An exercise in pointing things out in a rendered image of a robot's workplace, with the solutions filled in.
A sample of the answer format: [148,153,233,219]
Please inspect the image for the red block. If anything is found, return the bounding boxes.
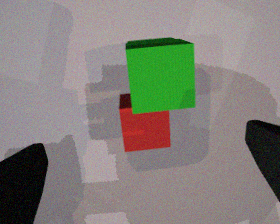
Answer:
[119,93,171,152]

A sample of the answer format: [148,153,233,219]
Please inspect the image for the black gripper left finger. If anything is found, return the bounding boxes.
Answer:
[0,143,48,224]

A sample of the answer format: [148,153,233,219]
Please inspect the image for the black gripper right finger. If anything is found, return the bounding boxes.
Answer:
[245,120,280,201]

